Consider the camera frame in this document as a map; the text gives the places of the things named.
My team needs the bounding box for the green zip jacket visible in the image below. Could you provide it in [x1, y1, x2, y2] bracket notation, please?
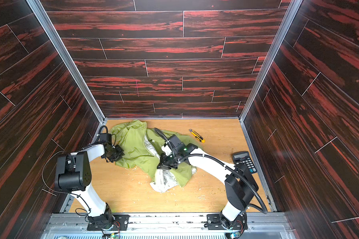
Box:
[110, 119, 196, 193]

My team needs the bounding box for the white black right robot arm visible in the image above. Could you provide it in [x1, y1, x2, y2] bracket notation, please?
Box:
[157, 149, 268, 229]

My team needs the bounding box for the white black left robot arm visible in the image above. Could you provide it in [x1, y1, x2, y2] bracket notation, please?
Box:
[55, 143, 124, 229]

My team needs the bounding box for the yellow black utility knife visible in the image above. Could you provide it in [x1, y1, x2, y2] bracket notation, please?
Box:
[189, 129, 205, 143]

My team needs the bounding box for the black desk calculator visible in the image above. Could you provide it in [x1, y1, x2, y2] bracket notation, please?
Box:
[232, 151, 257, 174]

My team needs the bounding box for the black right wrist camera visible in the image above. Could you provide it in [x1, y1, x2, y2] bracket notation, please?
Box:
[168, 135, 198, 157]

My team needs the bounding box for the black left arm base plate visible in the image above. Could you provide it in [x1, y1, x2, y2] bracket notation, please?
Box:
[87, 214, 130, 231]

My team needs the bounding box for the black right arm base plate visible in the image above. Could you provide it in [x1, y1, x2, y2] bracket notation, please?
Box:
[204, 213, 248, 230]

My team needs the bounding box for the aluminium front rail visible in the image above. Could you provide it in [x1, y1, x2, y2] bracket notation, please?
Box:
[41, 213, 297, 239]

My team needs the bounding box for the aluminium corner post left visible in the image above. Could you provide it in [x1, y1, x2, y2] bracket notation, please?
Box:
[26, 0, 106, 123]

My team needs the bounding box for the aluminium corner post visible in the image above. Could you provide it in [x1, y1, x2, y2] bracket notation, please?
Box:
[239, 0, 304, 122]
[26, 0, 106, 123]

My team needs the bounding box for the aluminium corner post right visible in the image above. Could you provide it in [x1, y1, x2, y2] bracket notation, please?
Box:
[239, 0, 304, 122]

